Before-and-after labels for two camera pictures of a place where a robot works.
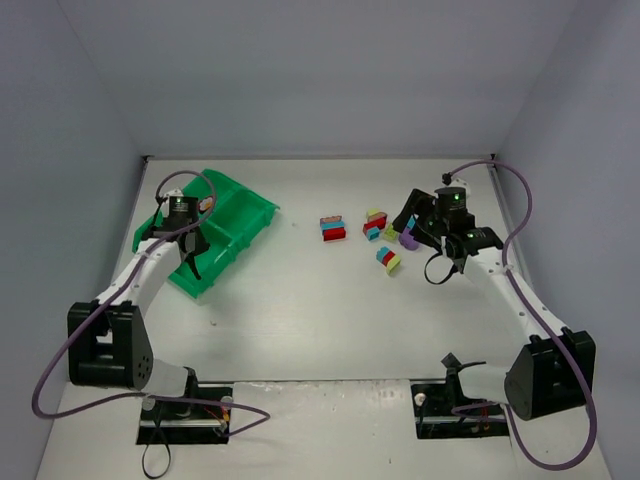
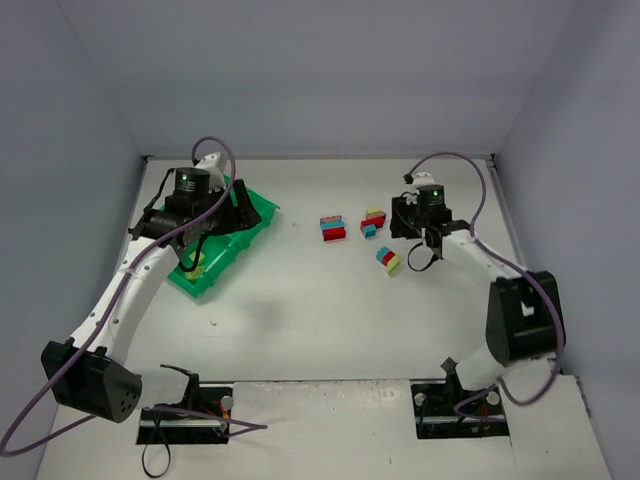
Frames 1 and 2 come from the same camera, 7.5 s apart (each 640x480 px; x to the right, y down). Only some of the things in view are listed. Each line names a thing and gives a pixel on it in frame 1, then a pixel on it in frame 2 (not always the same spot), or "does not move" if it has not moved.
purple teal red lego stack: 332,228 does not move
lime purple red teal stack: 376,220 does not move
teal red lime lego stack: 387,258 does not move
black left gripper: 187,243 to 239,206
